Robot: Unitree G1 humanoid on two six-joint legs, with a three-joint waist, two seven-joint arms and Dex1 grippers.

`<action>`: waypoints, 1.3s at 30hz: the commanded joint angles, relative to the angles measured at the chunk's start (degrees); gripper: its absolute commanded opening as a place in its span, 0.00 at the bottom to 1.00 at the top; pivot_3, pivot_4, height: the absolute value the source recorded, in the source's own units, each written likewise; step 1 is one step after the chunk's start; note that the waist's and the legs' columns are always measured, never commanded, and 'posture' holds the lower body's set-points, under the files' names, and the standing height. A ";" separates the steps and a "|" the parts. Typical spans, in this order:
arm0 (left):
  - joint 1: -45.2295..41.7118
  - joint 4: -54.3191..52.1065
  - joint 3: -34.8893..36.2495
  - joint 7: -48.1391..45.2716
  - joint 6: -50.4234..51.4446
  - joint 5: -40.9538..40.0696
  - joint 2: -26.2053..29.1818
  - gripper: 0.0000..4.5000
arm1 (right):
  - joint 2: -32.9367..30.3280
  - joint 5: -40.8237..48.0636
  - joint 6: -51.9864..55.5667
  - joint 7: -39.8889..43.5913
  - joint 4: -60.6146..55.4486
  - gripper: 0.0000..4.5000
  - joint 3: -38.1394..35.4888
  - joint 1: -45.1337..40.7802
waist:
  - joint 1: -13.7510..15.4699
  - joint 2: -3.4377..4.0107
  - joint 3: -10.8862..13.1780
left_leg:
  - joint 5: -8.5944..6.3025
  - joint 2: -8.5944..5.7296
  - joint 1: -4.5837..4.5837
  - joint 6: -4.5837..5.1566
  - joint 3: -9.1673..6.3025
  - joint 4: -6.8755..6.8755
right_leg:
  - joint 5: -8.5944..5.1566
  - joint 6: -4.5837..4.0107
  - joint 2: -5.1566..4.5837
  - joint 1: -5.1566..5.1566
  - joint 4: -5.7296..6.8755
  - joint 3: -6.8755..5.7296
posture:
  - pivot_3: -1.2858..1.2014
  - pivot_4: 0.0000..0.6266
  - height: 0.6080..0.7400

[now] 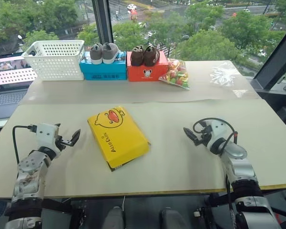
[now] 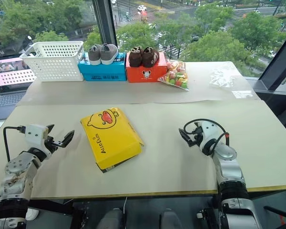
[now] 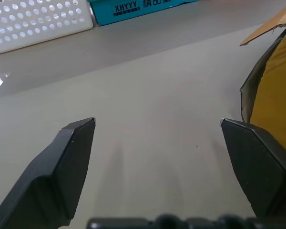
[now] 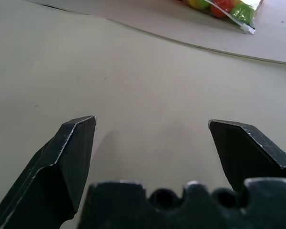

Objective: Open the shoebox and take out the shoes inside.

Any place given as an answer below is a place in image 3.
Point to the yellow and black bag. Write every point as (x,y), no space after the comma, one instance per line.
(274,90)

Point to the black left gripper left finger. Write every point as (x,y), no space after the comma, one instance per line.
(50,171)

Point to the teal printed cardboard box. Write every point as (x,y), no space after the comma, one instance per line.
(135,10)

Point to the white perforated plastic basket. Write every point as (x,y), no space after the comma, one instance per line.
(35,21)

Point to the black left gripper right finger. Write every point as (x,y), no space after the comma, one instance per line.
(257,167)

